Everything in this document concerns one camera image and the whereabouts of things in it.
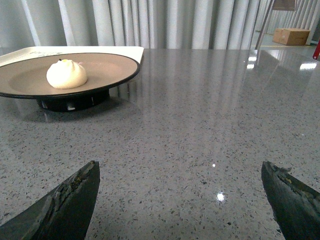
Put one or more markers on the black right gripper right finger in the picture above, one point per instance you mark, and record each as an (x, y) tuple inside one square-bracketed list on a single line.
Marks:
[(295, 205)]

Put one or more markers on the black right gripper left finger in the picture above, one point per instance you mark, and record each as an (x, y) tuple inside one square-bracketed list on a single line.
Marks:
[(63, 214)]

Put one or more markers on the tan plate with black rim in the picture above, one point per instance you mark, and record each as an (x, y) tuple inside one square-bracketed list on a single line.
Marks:
[(26, 79)]

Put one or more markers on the white steamed bun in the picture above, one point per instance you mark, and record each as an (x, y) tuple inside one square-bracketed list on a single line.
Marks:
[(66, 74)]

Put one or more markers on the cream rectangular serving tray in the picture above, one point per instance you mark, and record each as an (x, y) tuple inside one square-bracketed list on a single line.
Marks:
[(134, 52)]

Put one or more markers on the brown cardboard box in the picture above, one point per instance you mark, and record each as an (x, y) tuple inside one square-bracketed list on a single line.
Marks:
[(291, 36)]

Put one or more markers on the grey pleated curtain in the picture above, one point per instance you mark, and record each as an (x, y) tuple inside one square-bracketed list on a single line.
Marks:
[(151, 24)]

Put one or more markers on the red metal post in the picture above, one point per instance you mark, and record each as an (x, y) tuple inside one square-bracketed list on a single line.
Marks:
[(316, 53)]

